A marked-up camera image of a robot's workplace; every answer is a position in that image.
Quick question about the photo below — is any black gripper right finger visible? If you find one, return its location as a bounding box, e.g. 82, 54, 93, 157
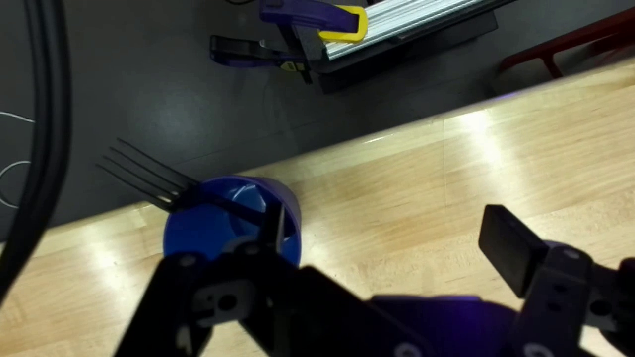
478, 205, 635, 357

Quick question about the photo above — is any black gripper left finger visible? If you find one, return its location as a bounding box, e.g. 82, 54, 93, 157
113, 209, 314, 357

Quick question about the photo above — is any blue plastic cup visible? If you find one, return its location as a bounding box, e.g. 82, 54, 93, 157
163, 175, 302, 266

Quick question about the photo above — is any black plastic fork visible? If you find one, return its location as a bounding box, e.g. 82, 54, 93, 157
97, 139, 266, 227

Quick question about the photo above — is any orange step stool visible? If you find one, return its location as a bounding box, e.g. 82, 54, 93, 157
498, 9, 635, 78

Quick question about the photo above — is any yellow purple clamp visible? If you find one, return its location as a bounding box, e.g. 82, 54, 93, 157
209, 0, 369, 68

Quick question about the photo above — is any aluminium rail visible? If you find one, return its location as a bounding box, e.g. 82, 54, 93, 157
306, 0, 514, 94

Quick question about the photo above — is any black cable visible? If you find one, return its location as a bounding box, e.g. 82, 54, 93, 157
0, 0, 74, 306

